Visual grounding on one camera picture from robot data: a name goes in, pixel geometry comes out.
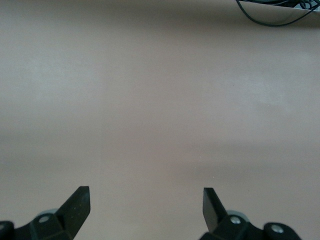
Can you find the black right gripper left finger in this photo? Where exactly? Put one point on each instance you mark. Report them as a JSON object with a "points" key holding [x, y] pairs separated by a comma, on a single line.
{"points": [[75, 210]]}

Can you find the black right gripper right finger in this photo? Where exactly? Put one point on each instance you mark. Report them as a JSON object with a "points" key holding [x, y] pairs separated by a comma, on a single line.
{"points": [[212, 210]]}

